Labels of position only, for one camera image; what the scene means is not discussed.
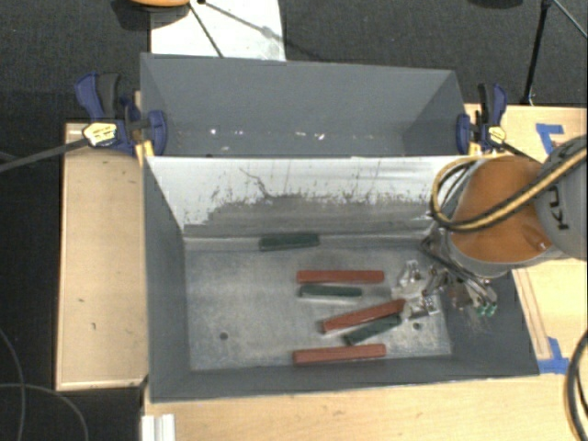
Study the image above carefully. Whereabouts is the red-brown flat block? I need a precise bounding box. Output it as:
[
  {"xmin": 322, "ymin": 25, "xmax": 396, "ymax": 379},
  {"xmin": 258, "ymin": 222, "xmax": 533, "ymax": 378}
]
[
  {"xmin": 295, "ymin": 269, "xmax": 386, "ymax": 286},
  {"xmin": 318, "ymin": 298, "xmax": 408, "ymax": 335},
  {"xmin": 291, "ymin": 343, "xmax": 389, "ymax": 368}
]

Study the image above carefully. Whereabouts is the grey metal bin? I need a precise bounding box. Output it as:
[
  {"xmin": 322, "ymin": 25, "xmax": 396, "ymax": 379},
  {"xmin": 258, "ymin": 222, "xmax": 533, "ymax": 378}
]
[{"xmin": 139, "ymin": 52, "xmax": 541, "ymax": 404}]

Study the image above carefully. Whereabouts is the pale wood flat board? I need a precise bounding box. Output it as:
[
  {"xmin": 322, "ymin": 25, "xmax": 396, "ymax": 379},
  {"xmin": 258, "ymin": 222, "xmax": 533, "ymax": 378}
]
[{"xmin": 54, "ymin": 122, "xmax": 151, "ymax": 392}]

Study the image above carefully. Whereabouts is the dark green flat block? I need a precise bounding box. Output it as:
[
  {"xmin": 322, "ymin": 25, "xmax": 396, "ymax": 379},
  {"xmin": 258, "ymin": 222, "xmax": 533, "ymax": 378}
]
[
  {"xmin": 298, "ymin": 284, "xmax": 365, "ymax": 300},
  {"xmin": 343, "ymin": 314, "xmax": 403, "ymax": 346},
  {"xmin": 257, "ymin": 232, "xmax": 322, "ymax": 253}
]

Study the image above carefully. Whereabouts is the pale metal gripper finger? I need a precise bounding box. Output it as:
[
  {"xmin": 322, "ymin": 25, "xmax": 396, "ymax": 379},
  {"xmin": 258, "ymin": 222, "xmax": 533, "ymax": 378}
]
[
  {"xmin": 406, "ymin": 292, "xmax": 441, "ymax": 319},
  {"xmin": 392, "ymin": 259, "xmax": 424, "ymax": 294}
]

